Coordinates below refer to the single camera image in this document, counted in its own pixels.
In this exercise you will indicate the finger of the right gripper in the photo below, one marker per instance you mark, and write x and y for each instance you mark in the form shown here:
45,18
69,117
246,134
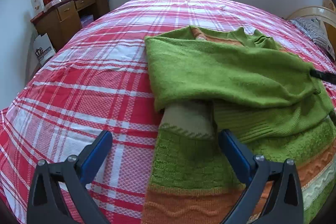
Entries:
324,76

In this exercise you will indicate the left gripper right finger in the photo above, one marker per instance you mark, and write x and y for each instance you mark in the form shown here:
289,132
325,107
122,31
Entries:
284,203

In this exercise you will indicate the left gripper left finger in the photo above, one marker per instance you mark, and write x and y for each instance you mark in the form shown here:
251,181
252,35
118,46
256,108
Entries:
46,203

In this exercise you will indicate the green orange knitted sweater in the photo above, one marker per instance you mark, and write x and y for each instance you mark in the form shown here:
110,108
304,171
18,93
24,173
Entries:
206,81

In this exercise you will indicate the striped pillow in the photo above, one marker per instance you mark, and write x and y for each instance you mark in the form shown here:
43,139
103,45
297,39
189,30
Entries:
311,28

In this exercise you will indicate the cream wooden headboard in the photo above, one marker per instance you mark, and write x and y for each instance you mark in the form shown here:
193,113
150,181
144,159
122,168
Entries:
325,16

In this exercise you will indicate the red white plaid bedsheet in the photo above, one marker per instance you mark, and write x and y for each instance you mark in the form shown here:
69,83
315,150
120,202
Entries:
99,81

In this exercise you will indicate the white paper bag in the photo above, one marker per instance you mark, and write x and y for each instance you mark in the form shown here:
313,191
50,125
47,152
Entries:
43,49

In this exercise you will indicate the brown wooden desk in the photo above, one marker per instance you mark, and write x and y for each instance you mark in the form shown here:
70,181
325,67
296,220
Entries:
62,21

